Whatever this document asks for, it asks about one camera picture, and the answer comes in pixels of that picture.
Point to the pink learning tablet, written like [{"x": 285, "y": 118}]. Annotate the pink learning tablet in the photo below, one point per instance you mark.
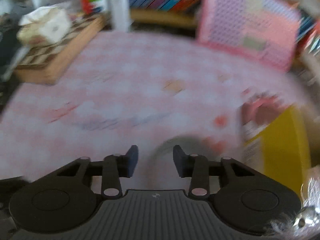
[{"x": 237, "y": 17}]

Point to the clear tape roll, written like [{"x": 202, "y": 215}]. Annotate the clear tape roll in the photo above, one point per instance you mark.
[{"x": 186, "y": 138}]

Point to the tissue box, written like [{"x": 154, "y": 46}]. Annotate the tissue box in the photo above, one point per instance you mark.
[{"x": 47, "y": 27}]

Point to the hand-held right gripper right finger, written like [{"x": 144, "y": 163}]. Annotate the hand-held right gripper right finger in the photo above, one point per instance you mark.
[{"x": 180, "y": 161}]

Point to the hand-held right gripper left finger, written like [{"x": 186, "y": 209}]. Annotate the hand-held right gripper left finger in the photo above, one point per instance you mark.
[{"x": 132, "y": 161}]

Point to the green white box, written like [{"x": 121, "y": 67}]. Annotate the green white box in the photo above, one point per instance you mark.
[{"x": 98, "y": 2}]

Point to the pink checked tablecloth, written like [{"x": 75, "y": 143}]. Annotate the pink checked tablecloth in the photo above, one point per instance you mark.
[{"x": 112, "y": 80}]

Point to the white shelf unit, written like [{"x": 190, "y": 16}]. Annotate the white shelf unit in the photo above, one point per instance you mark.
[{"x": 120, "y": 5}]

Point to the wooden chess box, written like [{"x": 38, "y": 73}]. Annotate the wooden chess box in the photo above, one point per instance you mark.
[{"x": 57, "y": 65}]

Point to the yellow cardboard box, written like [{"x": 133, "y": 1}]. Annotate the yellow cardboard box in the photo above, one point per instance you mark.
[{"x": 282, "y": 155}]

